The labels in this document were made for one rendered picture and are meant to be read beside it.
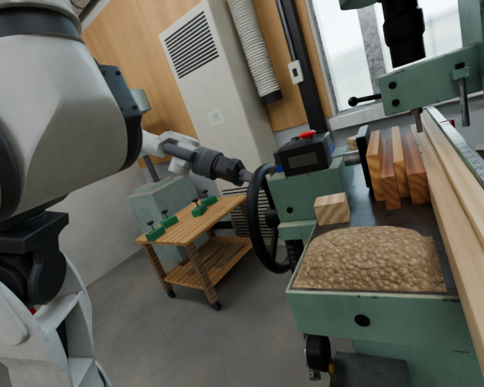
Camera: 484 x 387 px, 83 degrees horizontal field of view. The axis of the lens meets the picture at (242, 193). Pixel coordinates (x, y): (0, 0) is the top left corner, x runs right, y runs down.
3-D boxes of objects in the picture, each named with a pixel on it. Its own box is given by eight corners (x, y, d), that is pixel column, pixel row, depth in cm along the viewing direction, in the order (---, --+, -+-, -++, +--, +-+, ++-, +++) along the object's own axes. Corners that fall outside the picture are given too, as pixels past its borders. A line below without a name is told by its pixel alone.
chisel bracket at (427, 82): (386, 118, 56) (378, 75, 54) (475, 94, 49) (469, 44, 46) (386, 125, 50) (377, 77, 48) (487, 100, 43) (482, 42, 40)
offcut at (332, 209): (349, 222, 40) (344, 201, 39) (319, 226, 42) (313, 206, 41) (349, 210, 43) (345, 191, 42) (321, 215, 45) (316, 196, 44)
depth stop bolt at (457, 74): (456, 125, 46) (449, 65, 43) (472, 122, 45) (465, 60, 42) (459, 128, 44) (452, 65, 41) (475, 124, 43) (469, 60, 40)
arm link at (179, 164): (205, 183, 89) (176, 173, 92) (217, 152, 89) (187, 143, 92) (188, 178, 78) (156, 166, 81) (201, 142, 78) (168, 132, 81)
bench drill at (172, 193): (183, 234, 323) (124, 100, 280) (223, 234, 285) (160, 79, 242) (152, 259, 288) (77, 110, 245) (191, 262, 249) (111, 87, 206)
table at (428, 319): (320, 173, 86) (315, 154, 84) (439, 150, 70) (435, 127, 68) (230, 327, 37) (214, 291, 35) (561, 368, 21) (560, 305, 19)
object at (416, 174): (404, 156, 57) (400, 135, 56) (416, 153, 56) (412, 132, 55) (412, 204, 38) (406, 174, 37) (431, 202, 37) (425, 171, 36)
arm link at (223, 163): (238, 195, 86) (206, 183, 89) (250, 168, 87) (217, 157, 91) (227, 183, 74) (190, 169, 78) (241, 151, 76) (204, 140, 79)
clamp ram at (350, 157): (338, 176, 57) (328, 134, 55) (377, 169, 54) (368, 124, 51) (331, 193, 50) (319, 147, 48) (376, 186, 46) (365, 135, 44)
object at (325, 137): (290, 159, 62) (283, 136, 61) (339, 147, 56) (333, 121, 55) (270, 180, 52) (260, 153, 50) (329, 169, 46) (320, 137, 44)
